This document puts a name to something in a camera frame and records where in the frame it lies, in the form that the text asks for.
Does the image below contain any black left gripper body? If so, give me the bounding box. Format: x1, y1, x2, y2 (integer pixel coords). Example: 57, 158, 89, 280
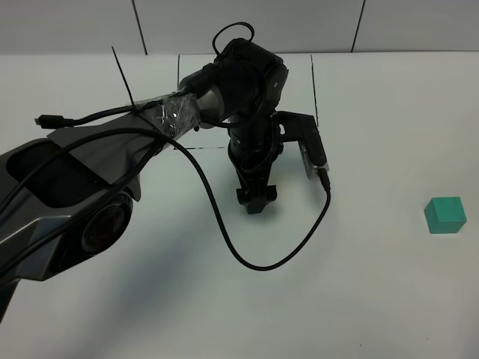
228, 111, 284, 187

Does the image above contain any black zip tie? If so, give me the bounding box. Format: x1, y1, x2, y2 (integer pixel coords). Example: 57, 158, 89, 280
111, 46, 137, 111

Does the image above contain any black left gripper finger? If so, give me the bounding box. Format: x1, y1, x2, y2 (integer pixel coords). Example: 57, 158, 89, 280
246, 185, 277, 214
237, 188, 251, 204

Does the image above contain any teal wooden cube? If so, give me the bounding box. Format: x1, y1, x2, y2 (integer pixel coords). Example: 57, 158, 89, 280
424, 197, 467, 234

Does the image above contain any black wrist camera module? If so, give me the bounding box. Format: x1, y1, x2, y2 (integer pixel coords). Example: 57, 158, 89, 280
277, 111, 329, 182

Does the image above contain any black camera cable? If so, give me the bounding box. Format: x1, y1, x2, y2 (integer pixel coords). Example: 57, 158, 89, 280
0, 126, 333, 271

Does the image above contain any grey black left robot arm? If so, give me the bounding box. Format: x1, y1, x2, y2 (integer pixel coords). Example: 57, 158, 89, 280
1, 39, 288, 310

